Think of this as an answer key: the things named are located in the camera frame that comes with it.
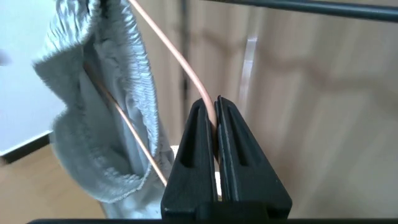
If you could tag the pale grey shorts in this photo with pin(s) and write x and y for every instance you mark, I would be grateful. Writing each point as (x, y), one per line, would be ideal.
(77, 140)

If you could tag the pink clothes hanger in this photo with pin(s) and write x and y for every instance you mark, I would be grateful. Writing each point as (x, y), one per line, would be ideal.
(186, 68)

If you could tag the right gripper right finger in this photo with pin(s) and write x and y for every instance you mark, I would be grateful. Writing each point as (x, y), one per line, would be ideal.
(248, 180)

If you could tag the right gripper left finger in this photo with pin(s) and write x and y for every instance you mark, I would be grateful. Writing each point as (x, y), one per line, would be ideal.
(192, 174)

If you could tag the black clothes rack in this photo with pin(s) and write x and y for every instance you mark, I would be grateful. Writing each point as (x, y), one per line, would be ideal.
(342, 9)

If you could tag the beige curtain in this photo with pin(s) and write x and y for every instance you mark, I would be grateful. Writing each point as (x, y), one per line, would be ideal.
(311, 124)

